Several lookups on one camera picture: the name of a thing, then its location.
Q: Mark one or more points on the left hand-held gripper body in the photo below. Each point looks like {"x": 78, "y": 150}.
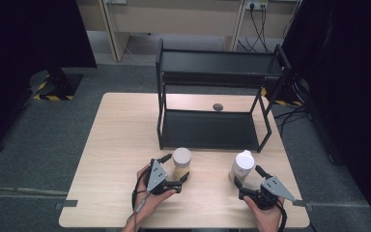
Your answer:
{"x": 156, "y": 175}

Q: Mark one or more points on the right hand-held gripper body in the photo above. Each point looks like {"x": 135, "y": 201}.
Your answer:
{"x": 273, "y": 188}

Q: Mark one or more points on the glass jar with yellow grains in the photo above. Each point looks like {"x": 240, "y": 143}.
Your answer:
{"x": 182, "y": 161}

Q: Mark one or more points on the white-capped seasoning bottle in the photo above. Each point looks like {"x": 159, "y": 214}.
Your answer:
{"x": 242, "y": 166}

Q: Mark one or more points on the black two-tier metal rack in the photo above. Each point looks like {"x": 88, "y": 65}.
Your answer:
{"x": 209, "y": 129}

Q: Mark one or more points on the person's left hand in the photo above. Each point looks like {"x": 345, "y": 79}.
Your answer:
{"x": 151, "y": 203}

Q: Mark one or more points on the person's right hand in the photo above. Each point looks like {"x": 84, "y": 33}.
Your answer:
{"x": 267, "y": 220}

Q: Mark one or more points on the grey tape piece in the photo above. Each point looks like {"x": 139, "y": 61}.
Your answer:
{"x": 67, "y": 203}
{"x": 301, "y": 203}

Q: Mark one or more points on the grey round table grommet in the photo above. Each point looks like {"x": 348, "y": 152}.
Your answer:
{"x": 218, "y": 107}

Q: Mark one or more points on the black curtain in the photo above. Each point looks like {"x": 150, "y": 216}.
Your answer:
{"x": 351, "y": 80}
{"x": 19, "y": 48}

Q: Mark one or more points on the white power socket strip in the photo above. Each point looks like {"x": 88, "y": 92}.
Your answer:
{"x": 257, "y": 4}

